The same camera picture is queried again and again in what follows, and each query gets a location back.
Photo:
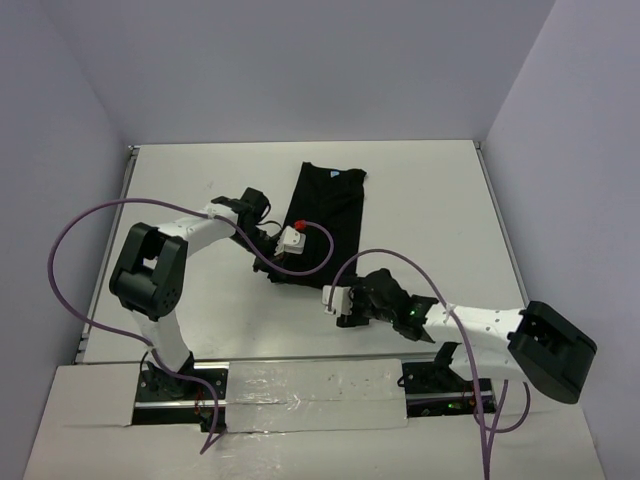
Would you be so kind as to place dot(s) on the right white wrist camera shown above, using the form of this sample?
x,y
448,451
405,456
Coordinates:
x,y
337,301

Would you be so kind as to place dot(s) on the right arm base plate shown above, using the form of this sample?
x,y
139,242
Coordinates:
x,y
433,390

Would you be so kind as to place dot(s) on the black t shirt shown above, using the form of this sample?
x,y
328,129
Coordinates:
x,y
333,199

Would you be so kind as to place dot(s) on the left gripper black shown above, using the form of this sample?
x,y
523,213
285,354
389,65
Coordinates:
x,y
259,264

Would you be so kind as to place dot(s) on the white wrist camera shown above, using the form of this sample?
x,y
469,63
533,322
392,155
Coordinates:
x,y
337,301
292,239

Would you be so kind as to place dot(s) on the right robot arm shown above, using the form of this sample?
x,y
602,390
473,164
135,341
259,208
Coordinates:
x,y
535,344

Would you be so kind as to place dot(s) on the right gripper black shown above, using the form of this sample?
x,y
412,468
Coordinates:
x,y
355,318

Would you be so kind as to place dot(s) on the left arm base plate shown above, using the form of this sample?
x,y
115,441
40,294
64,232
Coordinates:
x,y
164,400

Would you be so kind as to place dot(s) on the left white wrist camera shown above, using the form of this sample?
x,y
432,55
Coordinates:
x,y
292,239

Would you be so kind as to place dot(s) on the aluminium table rail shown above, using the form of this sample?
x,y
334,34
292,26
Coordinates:
x,y
83,342

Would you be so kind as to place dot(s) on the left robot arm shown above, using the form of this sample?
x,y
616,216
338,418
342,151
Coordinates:
x,y
149,274

